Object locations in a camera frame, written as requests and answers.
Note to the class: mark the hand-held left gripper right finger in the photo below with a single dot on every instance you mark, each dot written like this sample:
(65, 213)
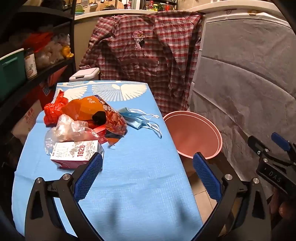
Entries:
(207, 176)

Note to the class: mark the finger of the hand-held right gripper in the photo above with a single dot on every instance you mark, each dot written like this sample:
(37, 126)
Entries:
(279, 140)
(255, 144)

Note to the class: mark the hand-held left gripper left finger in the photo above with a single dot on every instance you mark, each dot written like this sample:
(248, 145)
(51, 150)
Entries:
(89, 176)

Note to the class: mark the white red printed carton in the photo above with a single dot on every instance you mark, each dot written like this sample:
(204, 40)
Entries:
(74, 153)

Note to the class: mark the small red box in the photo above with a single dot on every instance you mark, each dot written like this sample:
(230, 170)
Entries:
(100, 133)

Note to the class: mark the pink plastic bin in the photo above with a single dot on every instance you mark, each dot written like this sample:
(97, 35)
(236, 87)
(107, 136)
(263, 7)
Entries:
(194, 132)

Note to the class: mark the clear plastic bag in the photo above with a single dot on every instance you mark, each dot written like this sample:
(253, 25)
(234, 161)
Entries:
(67, 129)

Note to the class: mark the orange snack bag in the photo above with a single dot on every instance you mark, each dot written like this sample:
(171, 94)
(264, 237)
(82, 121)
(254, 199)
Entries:
(85, 107)

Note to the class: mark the blue face mask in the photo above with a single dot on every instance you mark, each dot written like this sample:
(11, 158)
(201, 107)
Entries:
(138, 122)
(129, 112)

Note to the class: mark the red plastic bag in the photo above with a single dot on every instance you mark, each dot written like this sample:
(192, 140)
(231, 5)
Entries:
(53, 111)

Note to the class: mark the person's right hand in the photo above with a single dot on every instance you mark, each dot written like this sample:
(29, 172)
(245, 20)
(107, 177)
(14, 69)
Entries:
(286, 210)

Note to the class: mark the blue winged tablecloth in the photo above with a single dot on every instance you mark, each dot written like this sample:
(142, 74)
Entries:
(138, 166)

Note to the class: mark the grey fabric cover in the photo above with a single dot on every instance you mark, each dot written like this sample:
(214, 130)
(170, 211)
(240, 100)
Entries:
(245, 81)

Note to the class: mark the white rice sack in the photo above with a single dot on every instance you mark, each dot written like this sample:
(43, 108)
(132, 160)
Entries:
(25, 120)

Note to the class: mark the red blue cardboard box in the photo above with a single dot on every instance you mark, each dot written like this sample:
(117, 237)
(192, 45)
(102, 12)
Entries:
(47, 90)

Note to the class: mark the white lidded bin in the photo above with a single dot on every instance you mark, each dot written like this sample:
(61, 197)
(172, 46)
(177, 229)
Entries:
(84, 74)

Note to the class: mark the black shelf rack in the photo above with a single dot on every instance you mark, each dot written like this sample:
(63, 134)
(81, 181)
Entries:
(57, 63)

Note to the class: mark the labelled glass jar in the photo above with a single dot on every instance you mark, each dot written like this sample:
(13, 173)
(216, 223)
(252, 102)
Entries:
(30, 64)

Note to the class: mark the yellow figurine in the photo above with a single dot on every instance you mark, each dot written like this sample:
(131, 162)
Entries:
(67, 52)

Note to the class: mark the clear bags of food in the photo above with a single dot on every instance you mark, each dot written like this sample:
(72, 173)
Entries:
(49, 53)

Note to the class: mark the green storage box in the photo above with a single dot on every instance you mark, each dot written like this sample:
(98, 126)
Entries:
(11, 71)

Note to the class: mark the red plaid shirt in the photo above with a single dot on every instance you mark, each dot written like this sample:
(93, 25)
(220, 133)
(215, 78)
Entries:
(143, 58)

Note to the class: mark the red bag on shelf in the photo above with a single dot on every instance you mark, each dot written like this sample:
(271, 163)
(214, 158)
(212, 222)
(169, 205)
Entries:
(37, 40)

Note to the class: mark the white counter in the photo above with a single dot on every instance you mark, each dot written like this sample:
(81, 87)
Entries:
(87, 15)

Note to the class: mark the green plate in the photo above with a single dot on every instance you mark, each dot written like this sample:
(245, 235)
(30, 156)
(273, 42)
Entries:
(82, 9)

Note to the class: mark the row of sauce bottles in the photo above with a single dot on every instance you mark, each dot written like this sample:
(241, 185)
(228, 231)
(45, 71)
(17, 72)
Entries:
(157, 5)

